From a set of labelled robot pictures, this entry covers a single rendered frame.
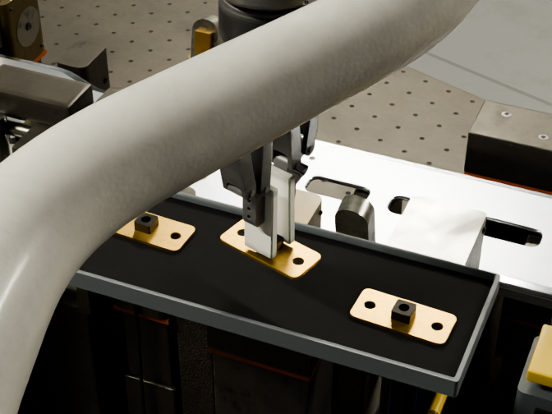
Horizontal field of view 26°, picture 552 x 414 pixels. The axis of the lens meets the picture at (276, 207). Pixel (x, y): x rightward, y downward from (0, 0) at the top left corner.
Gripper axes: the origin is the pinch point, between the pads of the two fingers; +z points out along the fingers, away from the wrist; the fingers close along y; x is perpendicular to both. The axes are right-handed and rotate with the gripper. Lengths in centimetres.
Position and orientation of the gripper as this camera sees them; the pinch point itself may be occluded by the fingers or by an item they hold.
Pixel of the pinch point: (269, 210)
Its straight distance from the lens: 98.3
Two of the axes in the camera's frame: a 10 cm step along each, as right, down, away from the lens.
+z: -0.1, 7.9, 6.1
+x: -7.8, -3.9, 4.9
